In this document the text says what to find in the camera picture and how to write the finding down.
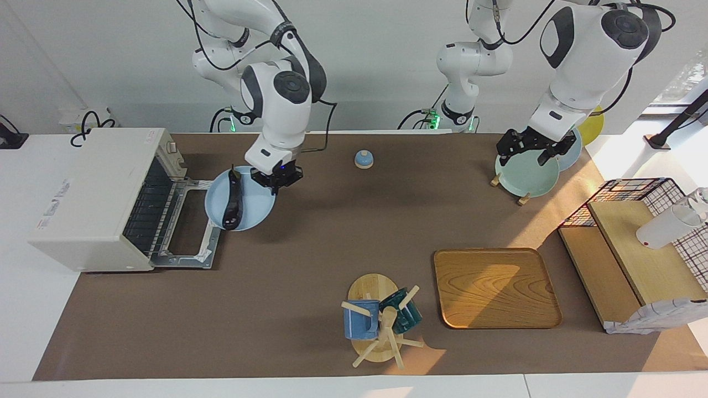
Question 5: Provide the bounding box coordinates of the brown table mat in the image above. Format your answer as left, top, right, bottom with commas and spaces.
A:
32, 133, 708, 382

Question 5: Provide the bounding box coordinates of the light wooden step shelf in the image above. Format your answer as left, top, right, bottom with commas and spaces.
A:
558, 200, 708, 332

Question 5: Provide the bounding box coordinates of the wooden plate rack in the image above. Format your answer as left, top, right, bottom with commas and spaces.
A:
490, 172, 532, 207

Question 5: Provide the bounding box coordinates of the white cylindrical cup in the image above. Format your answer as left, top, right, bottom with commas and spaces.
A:
636, 205, 703, 249

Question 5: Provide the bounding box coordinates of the light blue round plate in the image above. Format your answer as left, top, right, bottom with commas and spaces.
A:
205, 166, 276, 232

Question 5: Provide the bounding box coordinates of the blue ceramic mug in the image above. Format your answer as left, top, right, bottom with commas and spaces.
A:
343, 300, 381, 341

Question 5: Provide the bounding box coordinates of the black wire basket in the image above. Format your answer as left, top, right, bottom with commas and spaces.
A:
558, 177, 708, 294

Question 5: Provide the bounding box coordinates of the yellow plate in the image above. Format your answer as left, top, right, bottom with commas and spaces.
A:
578, 105, 605, 147

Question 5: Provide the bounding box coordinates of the black desk device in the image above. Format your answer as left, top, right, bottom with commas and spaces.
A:
0, 114, 29, 150

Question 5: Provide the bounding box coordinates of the black socket cable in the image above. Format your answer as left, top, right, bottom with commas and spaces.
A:
70, 111, 118, 148

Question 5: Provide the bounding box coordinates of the white toaster oven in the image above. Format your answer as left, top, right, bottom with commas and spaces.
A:
28, 128, 222, 273

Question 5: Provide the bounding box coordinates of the wooden mug tree stand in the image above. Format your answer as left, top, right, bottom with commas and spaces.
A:
341, 274, 425, 370

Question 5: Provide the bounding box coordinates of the wooden serving tray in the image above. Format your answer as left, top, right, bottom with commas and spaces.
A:
433, 248, 563, 330

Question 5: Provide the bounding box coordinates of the clear glass cup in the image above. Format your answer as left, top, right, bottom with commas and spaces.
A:
688, 187, 708, 222

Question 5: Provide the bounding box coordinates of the pale blue racked plate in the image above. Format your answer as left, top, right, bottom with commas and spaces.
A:
556, 128, 582, 172

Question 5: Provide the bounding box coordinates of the mint green plate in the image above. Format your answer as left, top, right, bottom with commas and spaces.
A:
494, 145, 560, 198

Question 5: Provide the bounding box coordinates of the dark green ceramic mug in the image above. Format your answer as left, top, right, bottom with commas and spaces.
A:
379, 287, 424, 335

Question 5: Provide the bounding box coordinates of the black pole wooden base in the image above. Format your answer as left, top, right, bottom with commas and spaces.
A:
644, 88, 708, 151

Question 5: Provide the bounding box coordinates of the white patterned folded cloth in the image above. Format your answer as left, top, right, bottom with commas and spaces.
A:
604, 297, 708, 335

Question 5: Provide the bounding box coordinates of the dark purple eggplant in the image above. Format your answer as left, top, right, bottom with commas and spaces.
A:
222, 165, 244, 231

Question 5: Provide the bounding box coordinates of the white wall power socket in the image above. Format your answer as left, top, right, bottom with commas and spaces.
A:
59, 108, 97, 134

